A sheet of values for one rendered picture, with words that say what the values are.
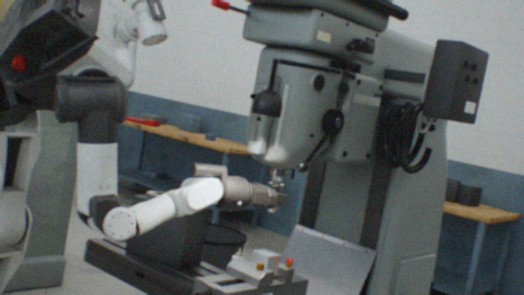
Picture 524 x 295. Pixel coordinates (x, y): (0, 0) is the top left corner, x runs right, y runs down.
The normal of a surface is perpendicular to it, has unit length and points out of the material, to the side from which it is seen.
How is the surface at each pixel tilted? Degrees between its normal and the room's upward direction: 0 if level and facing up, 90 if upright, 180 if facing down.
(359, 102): 90
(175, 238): 90
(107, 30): 58
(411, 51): 90
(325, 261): 63
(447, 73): 90
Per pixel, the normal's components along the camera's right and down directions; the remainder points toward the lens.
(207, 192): 0.56, -0.04
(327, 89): 0.76, 0.19
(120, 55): 0.84, -0.36
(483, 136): -0.63, -0.04
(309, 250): -0.50, -0.47
